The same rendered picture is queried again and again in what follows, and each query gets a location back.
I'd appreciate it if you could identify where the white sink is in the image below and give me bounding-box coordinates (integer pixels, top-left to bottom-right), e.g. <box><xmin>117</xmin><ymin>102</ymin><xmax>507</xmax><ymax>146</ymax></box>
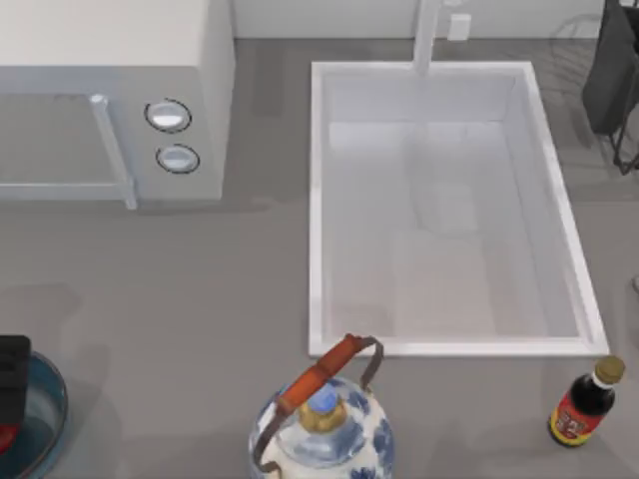
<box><xmin>307</xmin><ymin>60</ymin><xmax>611</xmax><ymax>358</ymax></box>

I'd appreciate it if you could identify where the small microwave knob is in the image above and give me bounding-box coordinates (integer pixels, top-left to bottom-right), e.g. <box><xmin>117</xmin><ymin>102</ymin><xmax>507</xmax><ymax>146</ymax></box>
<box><xmin>155</xmin><ymin>143</ymin><xmax>202</xmax><ymax>176</ymax></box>

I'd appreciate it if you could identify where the pale microwave oven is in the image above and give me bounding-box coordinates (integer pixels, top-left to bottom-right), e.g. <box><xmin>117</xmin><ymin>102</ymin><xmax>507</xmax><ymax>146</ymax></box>
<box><xmin>0</xmin><ymin>0</ymin><xmax>237</xmax><ymax>211</ymax></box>

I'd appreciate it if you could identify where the blue and white teapot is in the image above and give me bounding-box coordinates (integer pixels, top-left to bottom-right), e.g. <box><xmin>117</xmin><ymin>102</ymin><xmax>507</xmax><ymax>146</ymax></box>
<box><xmin>248</xmin><ymin>333</ymin><xmax>396</xmax><ymax>479</ymax></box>

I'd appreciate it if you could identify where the large microwave knob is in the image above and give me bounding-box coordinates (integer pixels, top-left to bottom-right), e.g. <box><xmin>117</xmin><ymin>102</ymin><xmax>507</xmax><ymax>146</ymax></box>
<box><xmin>143</xmin><ymin>97</ymin><xmax>194</xmax><ymax>135</ymax></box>

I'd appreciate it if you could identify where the tall white tap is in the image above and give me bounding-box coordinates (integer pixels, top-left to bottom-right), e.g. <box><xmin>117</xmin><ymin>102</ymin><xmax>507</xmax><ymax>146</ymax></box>
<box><xmin>411</xmin><ymin>0</ymin><xmax>442</xmax><ymax>78</ymax></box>

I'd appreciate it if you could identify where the dark sauce bottle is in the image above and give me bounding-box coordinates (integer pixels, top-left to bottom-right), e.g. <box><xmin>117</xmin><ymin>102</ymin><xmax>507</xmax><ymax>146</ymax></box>
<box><xmin>547</xmin><ymin>354</ymin><xmax>627</xmax><ymax>449</ymax></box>

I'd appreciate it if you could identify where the blue glass bowl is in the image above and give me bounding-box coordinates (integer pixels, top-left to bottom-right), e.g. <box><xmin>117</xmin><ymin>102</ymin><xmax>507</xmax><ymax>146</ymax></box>
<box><xmin>0</xmin><ymin>349</ymin><xmax>70</xmax><ymax>479</ymax></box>

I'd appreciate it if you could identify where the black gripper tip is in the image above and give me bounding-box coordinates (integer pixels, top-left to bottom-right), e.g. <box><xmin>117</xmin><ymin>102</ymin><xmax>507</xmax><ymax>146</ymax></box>
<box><xmin>0</xmin><ymin>334</ymin><xmax>33</xmax><ymax>430</ymax></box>

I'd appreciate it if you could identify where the white wall socket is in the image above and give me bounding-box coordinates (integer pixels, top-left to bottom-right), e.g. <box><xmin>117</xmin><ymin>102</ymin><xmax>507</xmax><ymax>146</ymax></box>
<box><xmin>448</xmin><ymin>13</ymin><xmax>472</xmax><ymax>42</ymax></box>

